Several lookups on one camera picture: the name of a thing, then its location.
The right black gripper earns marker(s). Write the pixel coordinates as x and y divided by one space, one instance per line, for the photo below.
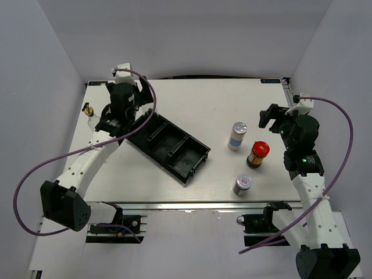
270 113

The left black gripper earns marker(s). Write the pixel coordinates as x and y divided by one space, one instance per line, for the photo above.
145 97

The clear oil glass bottle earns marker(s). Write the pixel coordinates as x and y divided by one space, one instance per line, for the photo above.
93 119

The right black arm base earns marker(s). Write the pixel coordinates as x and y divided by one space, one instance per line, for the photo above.
259 226

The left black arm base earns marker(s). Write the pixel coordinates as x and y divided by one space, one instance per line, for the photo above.
126 228

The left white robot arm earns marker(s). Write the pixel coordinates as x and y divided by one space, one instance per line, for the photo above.
63 199

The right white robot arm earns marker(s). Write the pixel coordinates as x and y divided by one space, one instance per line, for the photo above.
321 250

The right blue logo sticker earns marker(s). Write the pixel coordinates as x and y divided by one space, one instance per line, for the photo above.
270 81

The blue logo sticker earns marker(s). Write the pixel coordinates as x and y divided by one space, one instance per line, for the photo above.
270 81
97 83

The white blue-label shaker bottle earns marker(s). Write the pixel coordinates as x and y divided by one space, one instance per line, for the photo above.
237 136

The left blue logo sticker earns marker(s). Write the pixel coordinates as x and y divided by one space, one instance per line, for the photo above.
97 83

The red-lid dark sauce jar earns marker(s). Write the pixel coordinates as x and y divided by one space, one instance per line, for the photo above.
259 151

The small silver-lid spice jar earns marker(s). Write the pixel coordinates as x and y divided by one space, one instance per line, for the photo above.
242 184

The black three-compartment tray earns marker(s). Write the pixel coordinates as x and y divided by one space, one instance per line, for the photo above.
171 147

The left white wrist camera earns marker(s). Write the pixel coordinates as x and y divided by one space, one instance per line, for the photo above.
121 75

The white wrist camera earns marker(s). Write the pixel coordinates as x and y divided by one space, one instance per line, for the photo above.
121 75
301 104

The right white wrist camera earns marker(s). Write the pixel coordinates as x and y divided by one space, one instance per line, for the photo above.
301 104

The aluminium front rail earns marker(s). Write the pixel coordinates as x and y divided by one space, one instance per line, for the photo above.
194 206

